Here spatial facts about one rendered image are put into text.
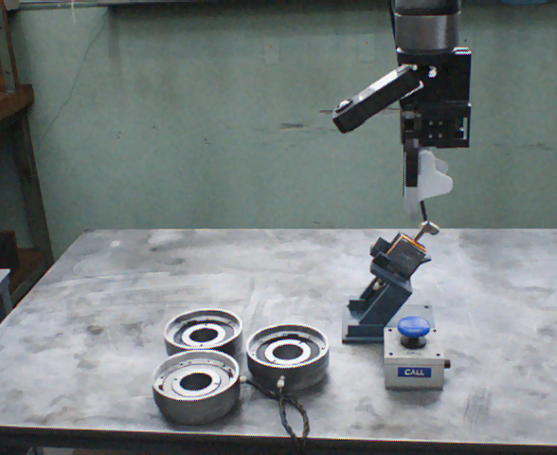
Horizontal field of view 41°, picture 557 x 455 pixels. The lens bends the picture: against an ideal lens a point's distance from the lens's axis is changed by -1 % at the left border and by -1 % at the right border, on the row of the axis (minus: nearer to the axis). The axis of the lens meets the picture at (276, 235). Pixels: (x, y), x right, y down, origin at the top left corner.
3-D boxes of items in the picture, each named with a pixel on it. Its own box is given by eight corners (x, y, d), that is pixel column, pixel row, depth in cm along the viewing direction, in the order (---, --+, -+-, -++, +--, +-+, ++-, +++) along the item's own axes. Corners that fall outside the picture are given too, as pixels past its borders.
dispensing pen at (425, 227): (345, 300, 106) (416, 209, 99) (368, 315, 106) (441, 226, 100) (344, 307, 104) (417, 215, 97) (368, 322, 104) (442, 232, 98)
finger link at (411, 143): (418, 189, 90) (419, 116, 88) (405, 189, 90) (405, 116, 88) (416, 182, 95) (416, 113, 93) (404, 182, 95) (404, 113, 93)
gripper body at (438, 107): (469, 154, 90) (474, 53, 85) (397, 154, 91) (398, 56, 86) (461, 136, 97) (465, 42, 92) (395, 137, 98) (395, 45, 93)
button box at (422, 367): (385, 389, 91) (385, 354, 89) (384, 357, 97) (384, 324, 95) (452, 391, 90) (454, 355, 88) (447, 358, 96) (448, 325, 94)
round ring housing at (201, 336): (155, 347, 102) (152, 321, 101) (224, 326, 107) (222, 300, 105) (184, 385, 94) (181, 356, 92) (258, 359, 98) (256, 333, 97)
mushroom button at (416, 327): (397, 364, 91) (398, 329, 89) (396, 347, 95) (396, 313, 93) (430, 365, 90) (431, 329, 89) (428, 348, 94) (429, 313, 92)
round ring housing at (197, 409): (160, 436, 84) (156, 407, 83) (150, 386, 94) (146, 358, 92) (250, 418, 87) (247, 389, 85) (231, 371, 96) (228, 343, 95)
